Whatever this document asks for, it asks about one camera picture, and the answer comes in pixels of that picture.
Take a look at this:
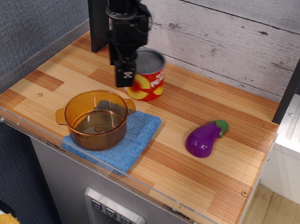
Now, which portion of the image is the blue microfiber cloth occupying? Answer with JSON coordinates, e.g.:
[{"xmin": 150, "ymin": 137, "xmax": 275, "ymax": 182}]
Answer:
[{"xmin": 61, "ymin": 111, "xmax": 162, "ymax": 176}]

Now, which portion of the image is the red yellow peach can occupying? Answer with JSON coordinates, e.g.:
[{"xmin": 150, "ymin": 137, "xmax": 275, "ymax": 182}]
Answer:
[{"xmin": 125, "ymin": 48, "xmax": 166, "ymax": 101}]

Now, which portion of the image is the dark vertical post left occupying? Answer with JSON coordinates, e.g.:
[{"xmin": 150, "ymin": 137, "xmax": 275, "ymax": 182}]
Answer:
[{"xmin": 88, "ymin": 0, "xmax": 109, "ymax": 53}]

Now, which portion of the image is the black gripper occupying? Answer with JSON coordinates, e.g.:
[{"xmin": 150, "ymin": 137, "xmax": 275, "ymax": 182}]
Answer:
[{"xmin": 108, "ymin": 4, "xmax": 152, "ymax": 88}]

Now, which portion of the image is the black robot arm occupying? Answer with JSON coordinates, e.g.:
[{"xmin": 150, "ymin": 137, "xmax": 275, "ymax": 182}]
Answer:
[{"xmin": 105, "ymin": 0, "xmax": 152, "ymax": 87}]

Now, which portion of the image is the amber glass pot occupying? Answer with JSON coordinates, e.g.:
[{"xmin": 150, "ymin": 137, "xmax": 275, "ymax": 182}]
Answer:
[{"xmin": 55, "ymin": 90, "xmax": 136, "ymax": 151}]

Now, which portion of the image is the white appliance at right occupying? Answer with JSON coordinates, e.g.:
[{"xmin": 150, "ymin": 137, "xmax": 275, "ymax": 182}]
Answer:
[{"xmin": 260, "ymin": 94, "xmax": 300, "ymax": 204}]

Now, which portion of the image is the dark vertical post right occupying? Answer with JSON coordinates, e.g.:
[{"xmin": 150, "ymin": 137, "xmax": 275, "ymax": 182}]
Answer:
[{"xmin": 271, "ymin": 0, "xmax": 300, "ymax": 126}]

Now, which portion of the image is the purple toy eggplant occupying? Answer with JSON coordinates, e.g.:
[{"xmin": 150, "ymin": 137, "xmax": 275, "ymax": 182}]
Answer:
[{"xmin": 185, "ymin": 120, "xmax": 229, "ymax": 158}]

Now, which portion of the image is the dark vertical post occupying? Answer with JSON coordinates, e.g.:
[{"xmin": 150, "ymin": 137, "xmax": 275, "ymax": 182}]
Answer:
[
  {"xmin": 88, "ymin": 0, "xmax": 109, "ymax": 53},
  {"xmin": 271, "ymin": 0, "xmax": 300, "ymax": 126}
]

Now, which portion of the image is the grey cabinet with dispenser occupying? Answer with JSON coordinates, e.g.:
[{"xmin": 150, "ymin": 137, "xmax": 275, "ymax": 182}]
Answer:
[{"xmin": 23, "ymin": 137, "xmax": 231, "ymax": 224}]

